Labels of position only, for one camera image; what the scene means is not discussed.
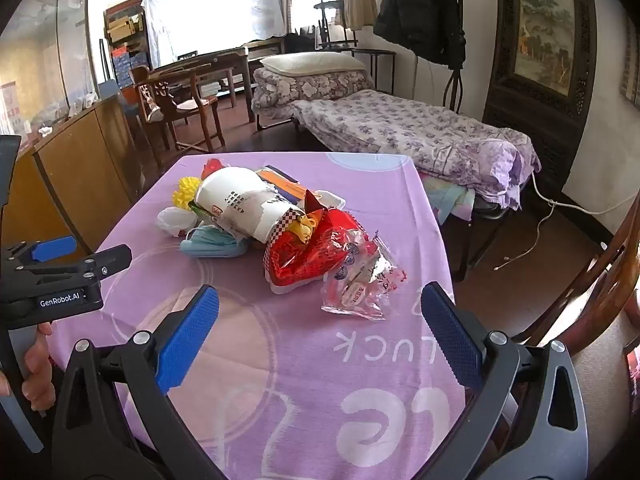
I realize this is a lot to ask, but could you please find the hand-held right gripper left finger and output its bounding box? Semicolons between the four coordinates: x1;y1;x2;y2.
51;284;226;480

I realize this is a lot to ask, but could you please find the wooden cabinet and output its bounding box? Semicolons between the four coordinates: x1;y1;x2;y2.
0;95;146;271

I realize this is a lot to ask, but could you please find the folded floral quilt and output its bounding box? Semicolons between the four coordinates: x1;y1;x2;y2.
251;69;373;108

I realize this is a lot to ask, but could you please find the dark coat rack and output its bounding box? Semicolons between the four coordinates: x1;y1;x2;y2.
442;0;467;116

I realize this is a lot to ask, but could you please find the white cord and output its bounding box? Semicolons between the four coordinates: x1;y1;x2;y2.
492;170;631;273

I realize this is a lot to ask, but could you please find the white pillow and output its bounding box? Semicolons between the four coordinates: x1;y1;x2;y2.
260;52;368;76

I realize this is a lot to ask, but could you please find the wooden armchair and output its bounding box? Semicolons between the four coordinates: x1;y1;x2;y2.
131;62;226;153

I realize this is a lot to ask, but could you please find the black easel stand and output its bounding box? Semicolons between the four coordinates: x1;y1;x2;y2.
312;0;361;51

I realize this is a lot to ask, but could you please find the person's left hand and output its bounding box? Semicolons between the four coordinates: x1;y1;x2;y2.
0;321;57;415

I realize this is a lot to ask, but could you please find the purple floral blanket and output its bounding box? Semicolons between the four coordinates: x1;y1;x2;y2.
290;89;542;211

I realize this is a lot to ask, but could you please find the white tissue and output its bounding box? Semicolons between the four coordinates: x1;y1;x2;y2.
156;206;198;237

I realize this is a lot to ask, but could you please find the shelf with boxes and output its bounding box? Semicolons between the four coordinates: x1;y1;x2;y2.
103;0;151;91

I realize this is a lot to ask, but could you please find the blue face mask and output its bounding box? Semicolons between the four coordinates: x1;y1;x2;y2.
179;224;251;259

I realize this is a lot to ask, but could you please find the yellow spiky pompom ball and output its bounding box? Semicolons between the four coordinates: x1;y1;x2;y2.
172;176;206;208

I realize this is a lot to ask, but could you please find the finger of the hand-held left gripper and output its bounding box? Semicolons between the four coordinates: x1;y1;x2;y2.
2;236;78;273
15;244;133;293

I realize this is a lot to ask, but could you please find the white paper cup blossom print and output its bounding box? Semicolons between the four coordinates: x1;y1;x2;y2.
192;167;296;241

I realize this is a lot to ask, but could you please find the purple printed tablecloth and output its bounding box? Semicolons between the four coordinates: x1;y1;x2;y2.
50;152;473;480

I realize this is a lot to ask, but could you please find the carved wooden screen painting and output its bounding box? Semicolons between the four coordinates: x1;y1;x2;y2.
482;0;598;201

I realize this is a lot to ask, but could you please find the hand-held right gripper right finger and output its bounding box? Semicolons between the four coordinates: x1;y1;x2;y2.
421;281;590;480

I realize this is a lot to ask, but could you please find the wooden chair with cushion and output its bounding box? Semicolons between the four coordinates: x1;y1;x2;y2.
512;200;640;480

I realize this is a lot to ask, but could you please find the long wooden table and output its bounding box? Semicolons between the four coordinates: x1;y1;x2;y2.
150;45;258;123

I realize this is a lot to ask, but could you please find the clear plastic wrapper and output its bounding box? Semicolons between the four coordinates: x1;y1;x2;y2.
320;232;408;321

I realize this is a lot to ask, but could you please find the large white sheet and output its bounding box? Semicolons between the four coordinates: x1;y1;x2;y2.
142;0;288;61

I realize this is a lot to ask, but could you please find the black jacket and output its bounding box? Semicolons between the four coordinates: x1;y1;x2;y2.
374;0;463;68

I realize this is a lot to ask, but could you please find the orange tissue pack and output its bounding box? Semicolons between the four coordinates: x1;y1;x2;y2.
257;164;347;213

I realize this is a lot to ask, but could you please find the pastel mattress pad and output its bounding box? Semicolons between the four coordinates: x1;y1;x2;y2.
420;175;476;221

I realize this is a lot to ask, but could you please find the round black side table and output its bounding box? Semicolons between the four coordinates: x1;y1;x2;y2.
350;47;398;96

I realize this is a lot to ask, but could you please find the red snack bag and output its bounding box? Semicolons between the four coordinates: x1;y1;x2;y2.
262;207;381;295

